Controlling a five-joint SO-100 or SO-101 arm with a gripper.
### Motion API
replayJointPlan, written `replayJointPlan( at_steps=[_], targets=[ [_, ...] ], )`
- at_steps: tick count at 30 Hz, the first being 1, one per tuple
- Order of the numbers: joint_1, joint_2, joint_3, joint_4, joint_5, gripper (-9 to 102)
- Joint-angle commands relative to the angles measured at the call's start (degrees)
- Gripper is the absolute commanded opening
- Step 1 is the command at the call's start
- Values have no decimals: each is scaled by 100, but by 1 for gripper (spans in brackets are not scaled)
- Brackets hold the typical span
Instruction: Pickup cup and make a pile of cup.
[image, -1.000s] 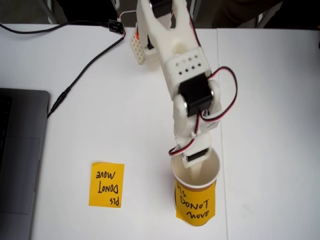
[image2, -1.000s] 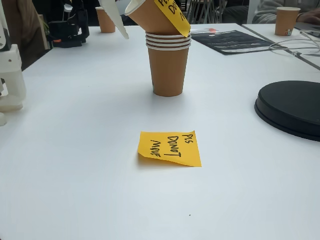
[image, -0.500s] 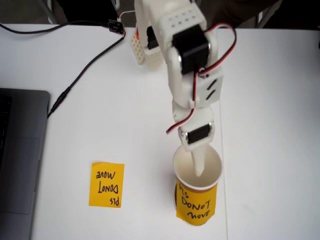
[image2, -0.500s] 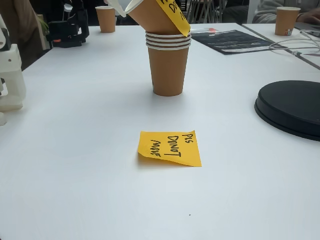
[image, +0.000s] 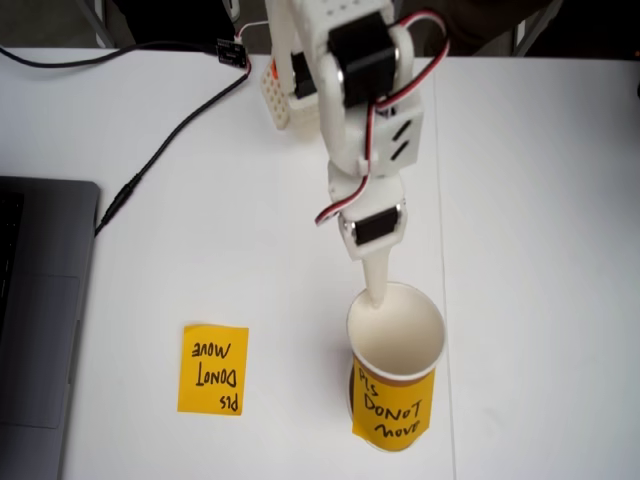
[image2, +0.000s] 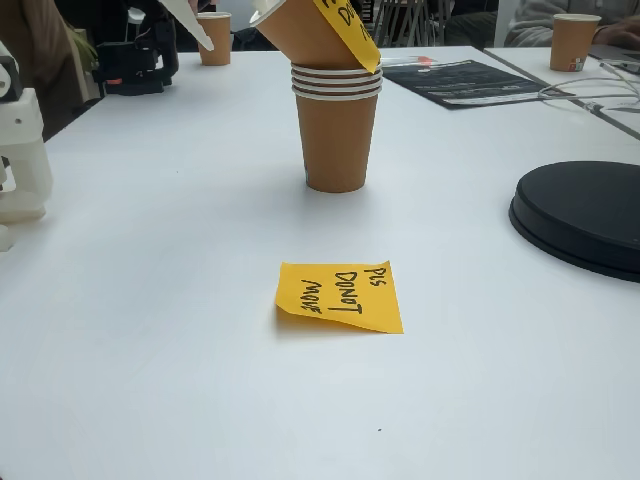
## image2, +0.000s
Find black leader arm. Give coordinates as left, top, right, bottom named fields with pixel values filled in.
left=92, top=5, right=181, bottom=97

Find brown paper cup with note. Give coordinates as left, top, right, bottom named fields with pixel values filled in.
left=248, top=0, right=384, bottom=74

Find yellow handwritten sticky note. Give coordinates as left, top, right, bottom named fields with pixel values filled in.
left=274, top=259, right=405, bottom=336
left=314, top=0, right=382, bottom=74

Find brown paper cup with label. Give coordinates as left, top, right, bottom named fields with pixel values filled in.
left=549, top=13, right=603, bottom=73

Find person's hand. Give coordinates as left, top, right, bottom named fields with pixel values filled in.
left=592, top=22, right=640, bottom=50

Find black bag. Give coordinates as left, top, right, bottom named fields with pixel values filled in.
left=232, top=27, right=281, bottom=52

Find person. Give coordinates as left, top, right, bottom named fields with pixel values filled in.
left=0, top=0, right=100, bottom=142

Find metal chair frames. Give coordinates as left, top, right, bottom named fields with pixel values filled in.
left=372, top=0, right=444, bottom=50

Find white and orange packet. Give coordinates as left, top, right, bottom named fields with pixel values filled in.
left=380, top=54, right=442, bottom=69

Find black printed brochure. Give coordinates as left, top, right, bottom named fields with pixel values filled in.
left=379, top=59, right=576, bottom=111

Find grey laptop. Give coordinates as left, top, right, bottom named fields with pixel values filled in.
left=587, top=43, right=640, bottom=64

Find black round disc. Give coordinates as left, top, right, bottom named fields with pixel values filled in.
left=508, top=160, right=640, bottom=284

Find white cable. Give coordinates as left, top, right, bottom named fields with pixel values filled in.
left=538, top=58, right=640, bottom=114

